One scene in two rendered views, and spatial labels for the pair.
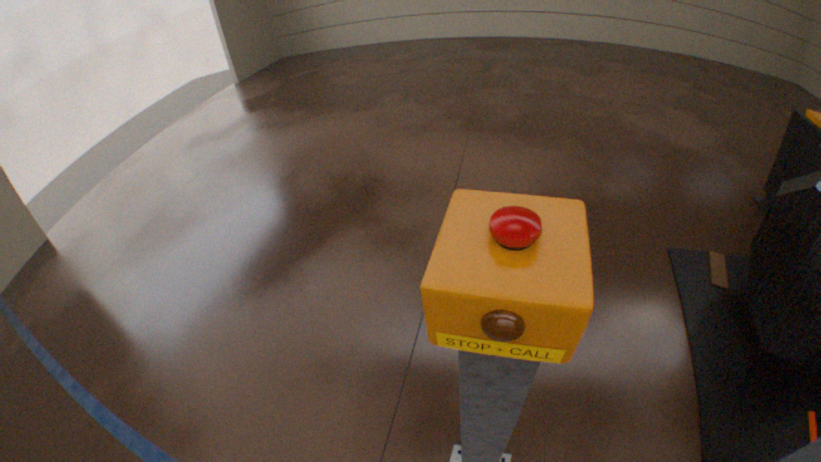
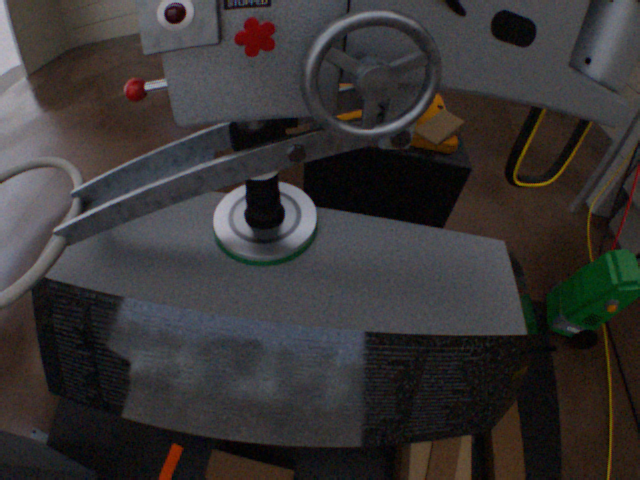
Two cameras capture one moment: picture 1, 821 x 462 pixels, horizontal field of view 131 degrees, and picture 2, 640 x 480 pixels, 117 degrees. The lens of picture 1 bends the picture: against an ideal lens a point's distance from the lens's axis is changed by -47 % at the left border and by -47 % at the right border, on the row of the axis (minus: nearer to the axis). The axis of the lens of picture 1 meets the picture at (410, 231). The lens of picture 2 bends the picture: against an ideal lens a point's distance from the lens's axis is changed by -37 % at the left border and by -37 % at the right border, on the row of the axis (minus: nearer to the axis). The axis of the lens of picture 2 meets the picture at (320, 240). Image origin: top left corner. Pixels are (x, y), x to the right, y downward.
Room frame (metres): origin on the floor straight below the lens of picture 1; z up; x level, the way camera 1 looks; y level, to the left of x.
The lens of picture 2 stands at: (-0.26, -2.03, 1.31)
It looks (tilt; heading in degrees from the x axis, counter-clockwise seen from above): 51 degrees down; 340
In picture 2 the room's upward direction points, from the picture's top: 6 degrees clockwise
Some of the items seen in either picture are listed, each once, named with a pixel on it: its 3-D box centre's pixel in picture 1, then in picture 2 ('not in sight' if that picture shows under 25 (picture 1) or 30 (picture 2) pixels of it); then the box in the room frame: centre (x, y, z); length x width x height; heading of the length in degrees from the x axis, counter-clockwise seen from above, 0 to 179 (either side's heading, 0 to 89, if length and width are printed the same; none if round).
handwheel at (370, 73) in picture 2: not in sight; (364, 67); (0.05, -2.17, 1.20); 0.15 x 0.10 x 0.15; 85
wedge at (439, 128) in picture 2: not in sight; (440, 126); (0.54, -2.73, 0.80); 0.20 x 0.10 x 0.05; 118
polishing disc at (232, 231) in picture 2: not in sight; (264, 216); (0.18, -2.06, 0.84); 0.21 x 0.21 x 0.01
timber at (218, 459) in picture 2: not in sight; (251, 473); (-0.31, -1.84, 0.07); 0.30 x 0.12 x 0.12; 64
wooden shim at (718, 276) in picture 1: (717, 269); not in sight; (0.73, -1.54, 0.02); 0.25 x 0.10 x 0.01; 142
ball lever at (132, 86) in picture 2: not in sight; (152, 86); (0.12, -1.93, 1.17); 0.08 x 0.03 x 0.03; 85
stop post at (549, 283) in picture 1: (485, 436); not in sight; (0.18, -0.08, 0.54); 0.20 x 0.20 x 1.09; 67
